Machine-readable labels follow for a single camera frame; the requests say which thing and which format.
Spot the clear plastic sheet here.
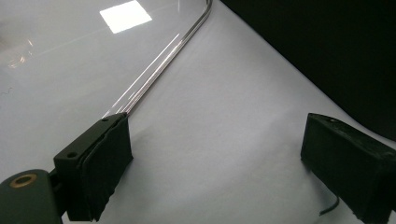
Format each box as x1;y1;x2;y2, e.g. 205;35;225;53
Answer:
0;0;214;175

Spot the thin black cable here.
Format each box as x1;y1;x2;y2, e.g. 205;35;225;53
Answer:
318;193;341;217

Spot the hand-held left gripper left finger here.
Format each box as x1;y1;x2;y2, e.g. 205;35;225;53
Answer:
53;112;134;223

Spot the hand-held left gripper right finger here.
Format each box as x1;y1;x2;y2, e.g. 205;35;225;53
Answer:
300;112;396;224

